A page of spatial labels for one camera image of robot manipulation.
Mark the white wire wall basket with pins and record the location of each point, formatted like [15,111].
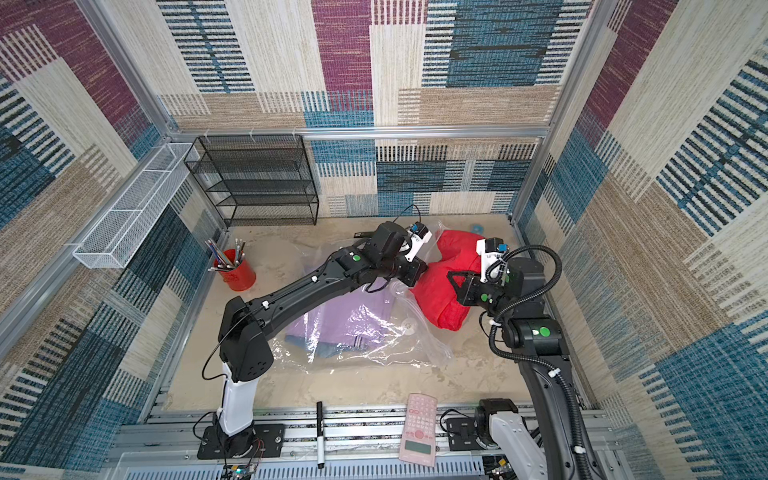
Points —
[117,236]

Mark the blue folded garment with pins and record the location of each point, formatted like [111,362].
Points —
[318,349]

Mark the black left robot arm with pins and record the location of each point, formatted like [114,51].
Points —
[389,252]

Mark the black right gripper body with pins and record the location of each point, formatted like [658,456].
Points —
[471,288]

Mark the black marker pen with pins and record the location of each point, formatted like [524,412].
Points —
[320,435]

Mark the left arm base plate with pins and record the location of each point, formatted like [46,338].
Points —
[263,441]

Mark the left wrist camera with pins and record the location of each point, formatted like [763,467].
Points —
[418,235]

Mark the lilac folded garment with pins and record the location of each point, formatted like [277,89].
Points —
[357,316]

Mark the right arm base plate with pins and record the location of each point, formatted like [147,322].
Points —
[462,435]

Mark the clear plastic vacuum bag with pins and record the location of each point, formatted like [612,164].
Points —
[411,342]

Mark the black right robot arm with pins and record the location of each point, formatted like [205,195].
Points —
[509,288]

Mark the red trousers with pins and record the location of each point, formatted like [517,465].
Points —
[434,293]

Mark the red pen cup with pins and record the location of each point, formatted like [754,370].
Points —
[242,278]

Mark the pink calculator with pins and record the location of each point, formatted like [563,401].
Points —
[418,441]

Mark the pens in cup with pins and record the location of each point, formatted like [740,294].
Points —
[222,261]

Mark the black mesh shelf rack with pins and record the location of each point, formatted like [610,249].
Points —
[255,180]

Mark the aluminium front rail frame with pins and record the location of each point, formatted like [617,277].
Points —
[361,442]

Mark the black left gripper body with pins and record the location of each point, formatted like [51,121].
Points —
[408,274]

